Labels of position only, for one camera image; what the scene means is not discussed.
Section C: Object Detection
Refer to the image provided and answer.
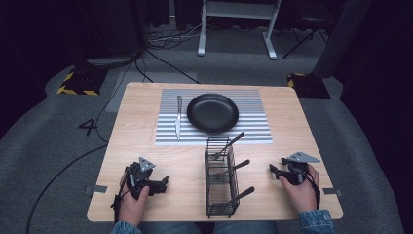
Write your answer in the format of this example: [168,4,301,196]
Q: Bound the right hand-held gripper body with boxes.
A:
[280,151,321,187]

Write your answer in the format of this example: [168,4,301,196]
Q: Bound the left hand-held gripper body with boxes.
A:
[125,156,158,200]

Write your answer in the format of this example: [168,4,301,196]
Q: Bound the person's right hand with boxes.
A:
[278,164,320,215]

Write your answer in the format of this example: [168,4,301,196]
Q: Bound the person's left hand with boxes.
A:
[118,185,151,227]

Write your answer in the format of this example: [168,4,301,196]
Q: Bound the grey tape strip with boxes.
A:
[84,183,108,195]
[322,187,344,197]

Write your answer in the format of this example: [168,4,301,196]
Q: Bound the grey striped placemat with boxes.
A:
[155,88,274,146]

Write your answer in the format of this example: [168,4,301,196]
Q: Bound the silver table knife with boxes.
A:
[174,95,184,142]

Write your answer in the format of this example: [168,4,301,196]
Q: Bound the black round plate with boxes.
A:
[186,93,241,134]

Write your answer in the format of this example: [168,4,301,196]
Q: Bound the black yellow striped stand base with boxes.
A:
[286,72,332,100]
[56,65,109,98]

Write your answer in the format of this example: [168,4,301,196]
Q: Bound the black tripod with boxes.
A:
[282,15,329,59]

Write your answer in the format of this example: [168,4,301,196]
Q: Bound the dark stand column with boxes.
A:
[311,0,373,79]
[73,0,149,70]

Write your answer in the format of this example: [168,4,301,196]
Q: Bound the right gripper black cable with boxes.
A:
[303,170,322,211]

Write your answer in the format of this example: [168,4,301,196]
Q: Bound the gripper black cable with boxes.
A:
[303,170,322,211]
[109,167,131,224]

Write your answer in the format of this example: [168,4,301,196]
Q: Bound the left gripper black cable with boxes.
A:
[109,167,131,224]

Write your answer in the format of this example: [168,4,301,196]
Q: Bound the black-handled fork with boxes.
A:
[211,131,245,161]
[213,158,251,180]

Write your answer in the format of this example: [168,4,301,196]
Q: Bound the black-handled spoon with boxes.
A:
[227,185,256,206]

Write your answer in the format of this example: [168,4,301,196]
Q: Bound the black wire mesh cutlery basket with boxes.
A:
[204,136,241,219]

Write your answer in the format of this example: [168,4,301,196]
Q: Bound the thin black floor cable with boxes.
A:
[94,55,145,144]

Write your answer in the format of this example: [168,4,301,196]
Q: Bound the thick black floor cable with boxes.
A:
[24,143,109,234]

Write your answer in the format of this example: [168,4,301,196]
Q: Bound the bundle of floor cables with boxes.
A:
[146,16,213,52]

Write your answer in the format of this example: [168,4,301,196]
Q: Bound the white desk frame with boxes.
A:
[197,0,283,60]

